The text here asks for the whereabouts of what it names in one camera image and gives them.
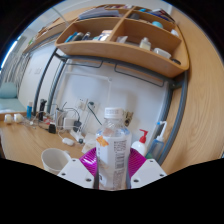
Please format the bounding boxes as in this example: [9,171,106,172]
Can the light blue bedding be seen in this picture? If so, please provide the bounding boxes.
[0,82,27,114]

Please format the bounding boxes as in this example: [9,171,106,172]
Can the white tissue pack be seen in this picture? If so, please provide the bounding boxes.
[81,133,98,154]

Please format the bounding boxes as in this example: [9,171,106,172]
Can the wooden tree figurine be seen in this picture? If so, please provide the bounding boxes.
[123,110,134,128]

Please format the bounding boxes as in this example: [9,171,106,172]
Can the wooden wardrobe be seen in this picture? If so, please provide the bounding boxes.
[159,6,224,176]

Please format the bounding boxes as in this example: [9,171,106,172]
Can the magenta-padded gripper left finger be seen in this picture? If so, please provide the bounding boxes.
[57,147,100,190]

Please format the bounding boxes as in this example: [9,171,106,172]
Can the white cup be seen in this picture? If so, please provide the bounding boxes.
[40,147,72,176]

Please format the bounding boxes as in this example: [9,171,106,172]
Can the white charger block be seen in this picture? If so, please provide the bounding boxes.
[62,117,75,130]

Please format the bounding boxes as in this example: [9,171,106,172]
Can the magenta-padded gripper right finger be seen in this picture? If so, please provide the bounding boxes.
[126,148,168,190]

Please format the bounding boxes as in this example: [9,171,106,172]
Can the clear plastic water bottle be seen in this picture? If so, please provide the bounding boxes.
[95,106,133,192]

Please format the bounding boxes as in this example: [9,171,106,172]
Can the white power strip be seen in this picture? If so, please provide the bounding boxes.
[69,129,86,144]

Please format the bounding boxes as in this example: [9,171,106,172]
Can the black upright shaver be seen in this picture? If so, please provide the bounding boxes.
[38,98,48,122]

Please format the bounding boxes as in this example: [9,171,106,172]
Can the small white oval object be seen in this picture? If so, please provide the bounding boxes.
[61,137,75,146]

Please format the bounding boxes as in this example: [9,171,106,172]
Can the wooden shelf unit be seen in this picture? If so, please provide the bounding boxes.
[54,3,190,79]

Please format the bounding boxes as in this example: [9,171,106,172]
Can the white pump bottle red top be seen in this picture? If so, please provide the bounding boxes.
[130,128,149,157]

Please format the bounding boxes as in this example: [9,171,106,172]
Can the blue spray bottle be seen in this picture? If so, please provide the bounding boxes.
[145,120,168,161]

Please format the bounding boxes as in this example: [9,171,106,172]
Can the grey metal desk frame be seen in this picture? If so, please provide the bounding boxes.
[32,48,189,166]

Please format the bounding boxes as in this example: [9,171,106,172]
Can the small blue bottle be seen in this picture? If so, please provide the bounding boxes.
[26,101,34,120]

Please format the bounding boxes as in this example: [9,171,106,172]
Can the long wooden bed rail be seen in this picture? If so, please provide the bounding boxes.
[22,16,68,54]

